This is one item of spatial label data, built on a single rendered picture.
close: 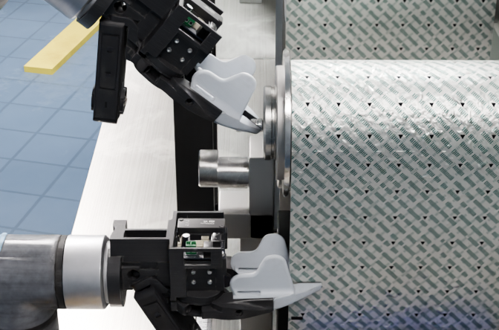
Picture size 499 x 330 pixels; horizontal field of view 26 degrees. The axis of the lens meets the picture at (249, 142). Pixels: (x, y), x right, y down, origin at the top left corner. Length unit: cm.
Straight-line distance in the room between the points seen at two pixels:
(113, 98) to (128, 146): 72
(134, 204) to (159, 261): 56
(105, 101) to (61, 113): 293
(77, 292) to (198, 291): 12
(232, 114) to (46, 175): 255
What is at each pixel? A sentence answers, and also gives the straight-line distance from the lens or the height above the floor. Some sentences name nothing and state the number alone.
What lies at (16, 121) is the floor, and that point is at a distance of 398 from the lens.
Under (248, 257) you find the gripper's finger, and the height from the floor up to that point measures 112.
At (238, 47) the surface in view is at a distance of 211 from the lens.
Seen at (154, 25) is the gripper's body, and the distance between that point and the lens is 105.
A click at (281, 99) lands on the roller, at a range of 103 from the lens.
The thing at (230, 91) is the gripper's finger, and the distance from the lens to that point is 106.
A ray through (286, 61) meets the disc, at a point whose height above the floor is 132.
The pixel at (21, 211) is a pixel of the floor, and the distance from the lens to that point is 342.
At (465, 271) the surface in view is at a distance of 112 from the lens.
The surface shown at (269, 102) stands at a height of 128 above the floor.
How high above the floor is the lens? 174
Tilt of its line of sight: 28 degrees down
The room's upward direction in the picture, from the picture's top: straight up
